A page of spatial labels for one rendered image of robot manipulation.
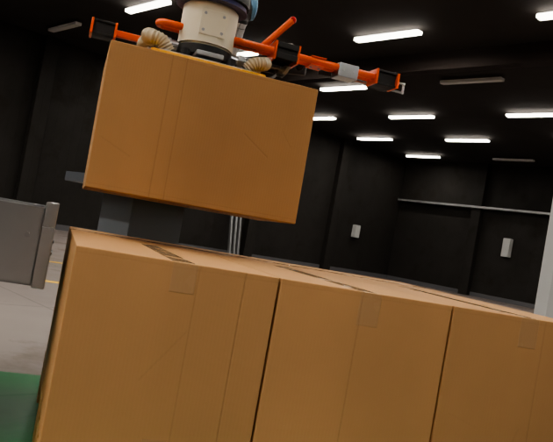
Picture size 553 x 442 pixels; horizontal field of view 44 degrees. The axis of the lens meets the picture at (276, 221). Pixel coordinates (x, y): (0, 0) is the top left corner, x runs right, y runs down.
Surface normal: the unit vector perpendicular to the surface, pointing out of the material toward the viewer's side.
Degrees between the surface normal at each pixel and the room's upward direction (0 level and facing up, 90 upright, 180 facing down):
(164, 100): 90
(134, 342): 90
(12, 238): 90
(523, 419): 90
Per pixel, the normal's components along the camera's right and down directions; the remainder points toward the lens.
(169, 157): 0.29, 0.03
